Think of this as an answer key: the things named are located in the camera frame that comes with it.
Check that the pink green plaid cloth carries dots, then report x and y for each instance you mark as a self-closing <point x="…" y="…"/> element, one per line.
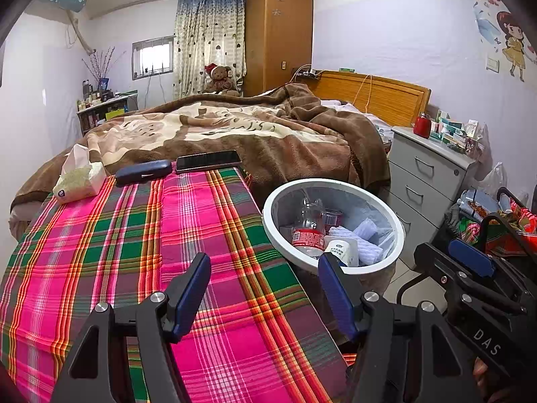
<point x="126" y="239"/>

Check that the brown printed blanket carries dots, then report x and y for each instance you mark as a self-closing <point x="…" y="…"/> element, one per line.
<point x="251" y="142"/>

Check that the clear plastic bag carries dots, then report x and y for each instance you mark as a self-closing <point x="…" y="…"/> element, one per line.
<point x="495" y="178"/>

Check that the pile of small boxes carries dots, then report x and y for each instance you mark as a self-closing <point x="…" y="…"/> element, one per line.
<point x="451" y="132"/>

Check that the heart patterned curtain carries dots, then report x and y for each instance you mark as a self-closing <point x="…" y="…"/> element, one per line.
<point x="209" y="42"/>

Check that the red jar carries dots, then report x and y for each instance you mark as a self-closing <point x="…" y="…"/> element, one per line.
<point x="421" y="126"/>

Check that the wooden wardrobe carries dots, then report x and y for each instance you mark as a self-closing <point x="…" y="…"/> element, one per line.
<point x="277" y="37"/>

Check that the wrapped air conditioner pipe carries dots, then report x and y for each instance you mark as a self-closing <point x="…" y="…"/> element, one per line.
<point x="79" y="33"/>

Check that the soft tissue pack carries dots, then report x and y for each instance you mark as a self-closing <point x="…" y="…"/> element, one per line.
<point x="77" y="180"/>

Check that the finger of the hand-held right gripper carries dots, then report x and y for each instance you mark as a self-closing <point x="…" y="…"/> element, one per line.
<point x="470" y="256"/>
<point x="436" y="264"/>

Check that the power strip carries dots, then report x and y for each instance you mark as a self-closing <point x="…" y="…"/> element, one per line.
<point x="308" y="73"/>

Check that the clear bottle with red label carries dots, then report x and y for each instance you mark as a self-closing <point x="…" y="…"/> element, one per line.
<point x="308" y="235"/>

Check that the dark blue glasses case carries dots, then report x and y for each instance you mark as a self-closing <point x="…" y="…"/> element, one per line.
<point x="142" y="172"/>

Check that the grey drawer nightstand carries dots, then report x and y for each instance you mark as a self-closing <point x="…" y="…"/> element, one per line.
<point x="423" y="176"/>

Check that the teddy bear with red hat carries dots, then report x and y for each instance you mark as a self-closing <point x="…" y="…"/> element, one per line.
<point x="220" y="79"/>

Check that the white foam fruit net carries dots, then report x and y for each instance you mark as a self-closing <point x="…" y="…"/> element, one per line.
<point x="371" y="254"/>
<point x="367" y="227"/>

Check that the dried branches in vase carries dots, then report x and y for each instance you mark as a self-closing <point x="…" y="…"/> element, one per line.
<point x="100" y="67"/>

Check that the black smartphone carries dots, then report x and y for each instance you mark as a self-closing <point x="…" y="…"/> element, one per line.
<point x="207" y="161"/>

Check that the white wall switch plate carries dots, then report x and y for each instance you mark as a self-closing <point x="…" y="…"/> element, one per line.
<point x="493" y="63"/>

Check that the cluttered side shelf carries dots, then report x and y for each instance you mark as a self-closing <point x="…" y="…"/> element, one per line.
<point x="105" y="109"/>

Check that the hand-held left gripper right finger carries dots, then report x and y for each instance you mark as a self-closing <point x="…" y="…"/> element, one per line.
<point x="337" y="298"/>

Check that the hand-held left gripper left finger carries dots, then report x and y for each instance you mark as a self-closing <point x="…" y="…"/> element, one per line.
<point x="193" y="294"/>

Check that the cartoon girl wall decal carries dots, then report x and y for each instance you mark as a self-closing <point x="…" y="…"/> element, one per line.
<point x="512" y="46"/>

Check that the wooden headboard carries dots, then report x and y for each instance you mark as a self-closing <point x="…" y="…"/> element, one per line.
<point x="386" y="96"/>

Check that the colourful plaid bag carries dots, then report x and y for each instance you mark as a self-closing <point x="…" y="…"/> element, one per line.
<point x="474" y="226"/>

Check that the white pink bedsheet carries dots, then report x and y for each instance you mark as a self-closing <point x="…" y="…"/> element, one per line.
<point x="373" y="121"/>

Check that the small window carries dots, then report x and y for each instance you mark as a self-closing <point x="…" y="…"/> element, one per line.
<point x="153" y="56"/>

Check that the round white-rimmed bin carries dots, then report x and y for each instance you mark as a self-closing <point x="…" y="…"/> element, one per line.
<point x="365" y="199"/>

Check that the red cartoon drink can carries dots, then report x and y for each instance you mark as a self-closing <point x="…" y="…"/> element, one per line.
<point x="331" y="218"/>

